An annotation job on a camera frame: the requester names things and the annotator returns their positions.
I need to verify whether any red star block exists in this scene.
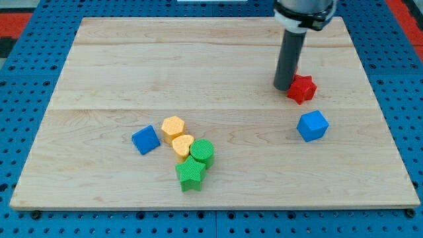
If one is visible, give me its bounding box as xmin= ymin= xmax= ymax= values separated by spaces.
xmin=287 ymin=74 xmax=317 ymax=104

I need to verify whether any green cylinder block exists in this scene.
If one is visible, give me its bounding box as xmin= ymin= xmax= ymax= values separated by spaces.
xmin=190 ymin=139 xmax=214 ymax=169

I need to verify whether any yellow heart block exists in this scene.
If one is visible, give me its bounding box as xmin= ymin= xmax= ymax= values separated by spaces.
xmin=172 ymin=135 xmax=194 ymax=163

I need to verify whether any yellow hexagon block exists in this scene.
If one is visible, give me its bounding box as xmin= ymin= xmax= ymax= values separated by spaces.
xmin=161 ymin=116 xmax=186 ymax=145

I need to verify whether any green star block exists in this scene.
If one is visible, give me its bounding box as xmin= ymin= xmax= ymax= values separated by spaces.
xmin=175 ymin=156 xmax=206 ymax=192

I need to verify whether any blue square block left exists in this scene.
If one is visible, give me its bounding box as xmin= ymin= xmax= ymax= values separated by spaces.
xmin=132 ymin=125 xmax=161 ymax=155

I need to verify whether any wooden board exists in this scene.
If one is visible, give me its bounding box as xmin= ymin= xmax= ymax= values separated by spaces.
xmin=10 ymin=17 xmax=420 ymax=211

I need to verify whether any blue cube block right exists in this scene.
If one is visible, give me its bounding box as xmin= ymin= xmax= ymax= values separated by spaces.
xmin=296 ymin=110 xmax=329 ymax=142

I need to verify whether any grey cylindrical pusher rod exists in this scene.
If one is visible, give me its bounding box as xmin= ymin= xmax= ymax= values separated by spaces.
xmin=274 ymin=30 xmax=306 ymax=91

